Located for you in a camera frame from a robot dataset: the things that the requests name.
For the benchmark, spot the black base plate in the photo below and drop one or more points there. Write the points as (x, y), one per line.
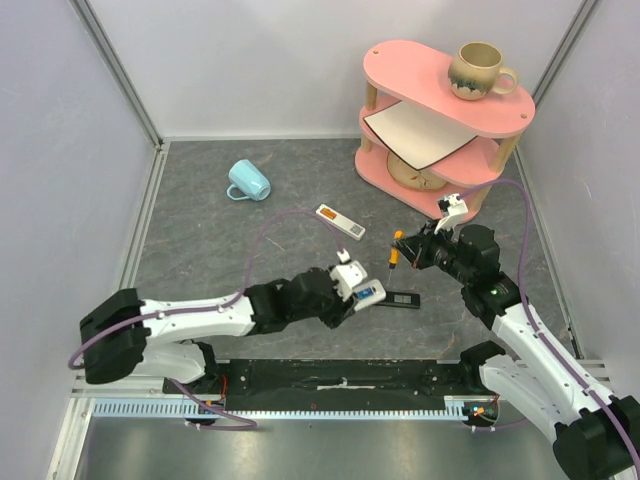
(314, 386)

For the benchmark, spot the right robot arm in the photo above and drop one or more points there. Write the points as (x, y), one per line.
(593, 433)

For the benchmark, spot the light blue mug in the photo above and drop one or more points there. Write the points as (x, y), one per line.
(247, 182)

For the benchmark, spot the white square plate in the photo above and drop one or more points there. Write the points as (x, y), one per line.
(419, 137)

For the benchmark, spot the pink three-tier shelf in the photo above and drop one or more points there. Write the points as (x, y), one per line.
(407, 71)

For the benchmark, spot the white remote blue batteries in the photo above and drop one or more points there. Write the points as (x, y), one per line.
(373, 300)

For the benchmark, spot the white remote orange batteries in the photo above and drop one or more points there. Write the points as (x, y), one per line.
(341, 222)

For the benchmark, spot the beige bowl on shelf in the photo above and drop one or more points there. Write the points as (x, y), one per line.
(409, 177)

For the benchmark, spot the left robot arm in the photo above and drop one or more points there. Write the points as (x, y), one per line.
(127, 335)

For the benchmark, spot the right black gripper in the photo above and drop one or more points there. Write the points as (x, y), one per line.
(417, 252)

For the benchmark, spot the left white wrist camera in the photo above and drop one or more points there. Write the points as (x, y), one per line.
(347, 274)

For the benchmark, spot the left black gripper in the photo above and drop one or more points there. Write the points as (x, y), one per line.
(339, 311)

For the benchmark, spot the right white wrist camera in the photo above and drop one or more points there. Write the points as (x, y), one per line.
(453, 209)

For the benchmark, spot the orange handled screwdriver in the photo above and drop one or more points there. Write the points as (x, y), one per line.
(394, 254)

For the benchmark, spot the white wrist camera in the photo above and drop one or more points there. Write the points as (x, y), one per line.
(347, 274)
(453, 209)

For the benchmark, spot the grey cable duct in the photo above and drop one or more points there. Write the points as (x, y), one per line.
(181, 408)

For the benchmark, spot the beige ceramic mug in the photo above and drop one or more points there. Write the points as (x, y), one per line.
(478, 69)

